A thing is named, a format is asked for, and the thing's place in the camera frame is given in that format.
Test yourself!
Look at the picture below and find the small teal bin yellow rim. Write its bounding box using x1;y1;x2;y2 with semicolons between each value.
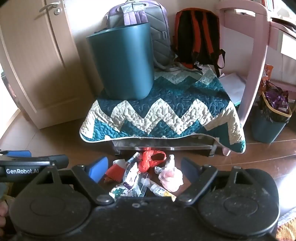
251;91;292;143

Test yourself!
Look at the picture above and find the green white patterned packet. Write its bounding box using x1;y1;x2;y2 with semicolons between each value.
109;185;126;201

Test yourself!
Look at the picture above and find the small white yellow label bottle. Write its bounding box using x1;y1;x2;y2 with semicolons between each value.
149;184;176;201

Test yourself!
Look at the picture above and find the clear blue print wrapper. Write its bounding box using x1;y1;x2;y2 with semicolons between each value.
125;152;141;168

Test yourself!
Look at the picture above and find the beige wooden door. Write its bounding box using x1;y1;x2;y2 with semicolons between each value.
0;0;93;129

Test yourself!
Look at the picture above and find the red black backpack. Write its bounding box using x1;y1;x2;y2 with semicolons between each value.
171;8;226;78

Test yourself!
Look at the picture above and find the clear blister pack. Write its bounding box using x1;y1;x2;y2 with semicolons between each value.
133;173;151;197

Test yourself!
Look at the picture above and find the orange snack packet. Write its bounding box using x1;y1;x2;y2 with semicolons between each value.
258;64;274;93

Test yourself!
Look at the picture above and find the orange patterned rug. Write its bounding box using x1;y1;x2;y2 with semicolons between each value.
276;213;296;241

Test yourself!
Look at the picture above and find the red paper packet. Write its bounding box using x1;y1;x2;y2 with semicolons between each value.
105;164;126;182

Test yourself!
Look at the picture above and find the red plastic bag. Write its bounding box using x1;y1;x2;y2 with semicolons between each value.
138;147;167;173

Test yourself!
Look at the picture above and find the row of books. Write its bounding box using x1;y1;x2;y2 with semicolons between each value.
262;0;275;11

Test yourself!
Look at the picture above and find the purple grey backpack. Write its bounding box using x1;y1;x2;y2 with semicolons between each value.
105;0;176;73

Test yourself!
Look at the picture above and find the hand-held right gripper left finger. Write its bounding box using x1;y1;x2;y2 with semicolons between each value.
35;156;115;205

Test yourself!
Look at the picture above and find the pink plastic bag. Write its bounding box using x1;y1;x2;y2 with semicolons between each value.
158;167;184;192

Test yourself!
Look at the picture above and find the large teal plastic bin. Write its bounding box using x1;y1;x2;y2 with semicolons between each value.
86;22;155;100

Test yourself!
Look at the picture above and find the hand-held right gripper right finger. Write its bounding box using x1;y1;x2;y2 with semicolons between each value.
177;157;255;207

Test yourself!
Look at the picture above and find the clear plastic wrap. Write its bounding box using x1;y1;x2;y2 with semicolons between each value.
154;155;176;174

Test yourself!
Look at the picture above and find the pink desk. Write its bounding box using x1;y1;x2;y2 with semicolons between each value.
216;0;296;156

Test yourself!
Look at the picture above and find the person's left hand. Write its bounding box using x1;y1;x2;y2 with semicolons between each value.
0;202;9;235

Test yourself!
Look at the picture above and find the white purple print packet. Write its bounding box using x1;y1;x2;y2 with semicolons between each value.
122;162;139;189

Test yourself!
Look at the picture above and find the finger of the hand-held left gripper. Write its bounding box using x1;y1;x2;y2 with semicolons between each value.
0;150;33;160
14;155;69;169

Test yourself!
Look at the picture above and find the teal white zigzag quilt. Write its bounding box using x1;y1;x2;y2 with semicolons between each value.
79;64;246;154

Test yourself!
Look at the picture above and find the white storage box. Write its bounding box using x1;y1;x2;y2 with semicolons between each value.
218;72;246;106

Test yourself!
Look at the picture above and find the silver door handle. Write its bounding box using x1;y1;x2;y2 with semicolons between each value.
38;2;60;13

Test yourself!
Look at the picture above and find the black bin liner bag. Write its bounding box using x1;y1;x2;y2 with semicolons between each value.
257;81;292;124

